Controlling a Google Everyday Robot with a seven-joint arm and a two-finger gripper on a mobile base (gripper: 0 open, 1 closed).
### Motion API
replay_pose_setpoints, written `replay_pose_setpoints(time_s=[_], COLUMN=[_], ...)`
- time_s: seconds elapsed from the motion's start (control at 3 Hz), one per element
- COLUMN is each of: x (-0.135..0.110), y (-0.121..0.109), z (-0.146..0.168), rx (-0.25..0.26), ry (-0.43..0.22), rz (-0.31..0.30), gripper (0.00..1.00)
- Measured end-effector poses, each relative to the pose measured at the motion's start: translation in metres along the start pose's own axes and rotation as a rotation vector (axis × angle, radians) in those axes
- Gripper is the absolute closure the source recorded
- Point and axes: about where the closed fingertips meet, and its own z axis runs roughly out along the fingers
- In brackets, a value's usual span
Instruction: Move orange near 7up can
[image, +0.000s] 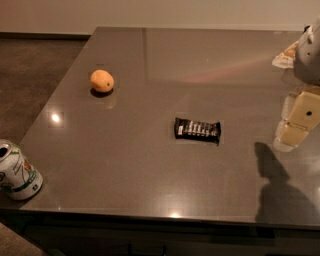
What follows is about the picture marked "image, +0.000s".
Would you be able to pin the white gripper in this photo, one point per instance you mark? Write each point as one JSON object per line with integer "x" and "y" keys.
{"x": 308, "y": 58}

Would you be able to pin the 7up soda can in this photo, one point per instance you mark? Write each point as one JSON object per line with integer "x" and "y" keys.
{"x": 19, "y": 179}

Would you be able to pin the black snack bar wrapper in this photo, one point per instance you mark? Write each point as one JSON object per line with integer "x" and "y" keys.
{"x": 197, "y": 130}

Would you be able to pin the white snack packet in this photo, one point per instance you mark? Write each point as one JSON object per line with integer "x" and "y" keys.
{"x": 285, "y": 59}

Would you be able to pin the orange fruit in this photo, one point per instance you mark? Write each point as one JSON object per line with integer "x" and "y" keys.
{"x": 102, "y": 81}

